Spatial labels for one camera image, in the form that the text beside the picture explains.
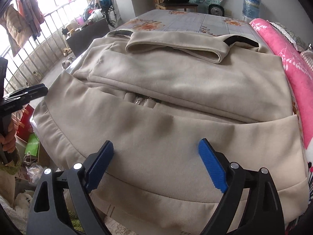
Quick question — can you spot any beige zip jacket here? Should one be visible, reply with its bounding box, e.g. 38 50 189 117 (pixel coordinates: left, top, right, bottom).
33 30 309 234

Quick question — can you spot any dark low cabinet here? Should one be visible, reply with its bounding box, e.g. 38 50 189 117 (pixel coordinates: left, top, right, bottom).
66 19 110 57

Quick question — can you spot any red paper bag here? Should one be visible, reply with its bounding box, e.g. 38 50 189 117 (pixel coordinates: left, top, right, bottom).
12 104 34 142

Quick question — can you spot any grey patterned pillow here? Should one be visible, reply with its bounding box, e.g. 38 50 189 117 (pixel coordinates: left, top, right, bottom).
270 22 309 52

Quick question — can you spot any white fluffy blanket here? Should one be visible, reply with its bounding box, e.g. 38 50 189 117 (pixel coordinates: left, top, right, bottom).
1 192 32 234

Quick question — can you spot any blue water bottle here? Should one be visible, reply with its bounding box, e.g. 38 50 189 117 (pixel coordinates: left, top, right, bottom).
242 0 261 20

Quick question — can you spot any pink floral blanket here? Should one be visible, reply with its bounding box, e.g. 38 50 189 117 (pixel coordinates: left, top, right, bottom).
250 18 312 200

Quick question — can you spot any left hand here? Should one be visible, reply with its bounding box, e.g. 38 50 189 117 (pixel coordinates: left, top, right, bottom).
0 120 16 153

